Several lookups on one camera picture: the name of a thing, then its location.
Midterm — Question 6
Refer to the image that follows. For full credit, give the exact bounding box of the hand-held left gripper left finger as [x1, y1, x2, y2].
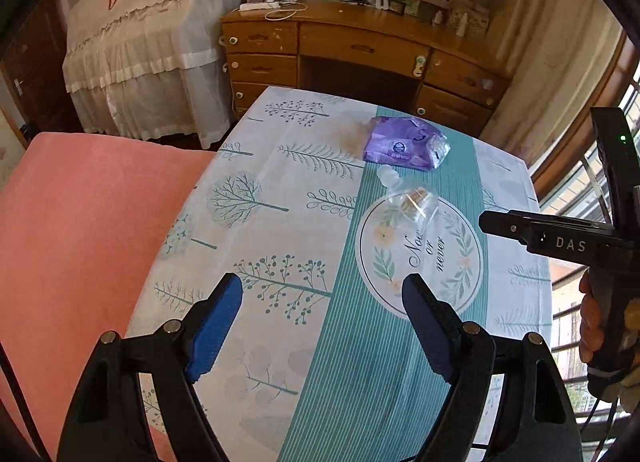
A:
[57, 272, 244, 462]

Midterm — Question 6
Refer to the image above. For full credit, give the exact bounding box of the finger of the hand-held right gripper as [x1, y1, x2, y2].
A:
[478, 209, 538, 257]

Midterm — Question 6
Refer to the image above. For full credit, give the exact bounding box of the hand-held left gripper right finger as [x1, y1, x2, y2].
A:
[401, 273, 583, 462]

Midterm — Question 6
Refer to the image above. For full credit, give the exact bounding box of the clear plastic packaging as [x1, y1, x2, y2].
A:
[377, 166, 441, 223]

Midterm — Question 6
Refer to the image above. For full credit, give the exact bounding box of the purple plastic bag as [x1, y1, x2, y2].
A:
[363, 115, 449, 169]

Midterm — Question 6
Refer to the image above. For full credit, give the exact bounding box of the person's right hand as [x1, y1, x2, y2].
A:
[579, 268, 608, 365]

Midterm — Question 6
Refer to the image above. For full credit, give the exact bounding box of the metal window grille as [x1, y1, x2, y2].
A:
[542, 77, 640, 443]

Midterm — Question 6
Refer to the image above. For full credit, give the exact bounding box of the tree-print striped tablecloth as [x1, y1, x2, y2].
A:
[125, 86, 553, 462]

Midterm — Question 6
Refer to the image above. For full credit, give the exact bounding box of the pink blanket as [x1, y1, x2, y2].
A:
[0, 132, 216, 462]

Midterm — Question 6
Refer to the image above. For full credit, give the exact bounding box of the wooden desk with drawers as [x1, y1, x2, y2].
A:
[221, 0, 511, 135]

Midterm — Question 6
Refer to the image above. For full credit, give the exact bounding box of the white lace furniture cover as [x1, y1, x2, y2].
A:
[62, 0, 246, 150]

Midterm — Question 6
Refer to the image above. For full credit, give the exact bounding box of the dark wooden door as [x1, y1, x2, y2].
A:
[0, 0, 83, 143]

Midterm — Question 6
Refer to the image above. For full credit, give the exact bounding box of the wooden window frame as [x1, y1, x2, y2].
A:
[530, 27, 640, 200]

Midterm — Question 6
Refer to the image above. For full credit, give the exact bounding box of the black cable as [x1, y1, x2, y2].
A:
[575, 394, 621, 462]

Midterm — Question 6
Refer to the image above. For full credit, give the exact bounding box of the white cable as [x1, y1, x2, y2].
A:
[265, 0, 308, 22]

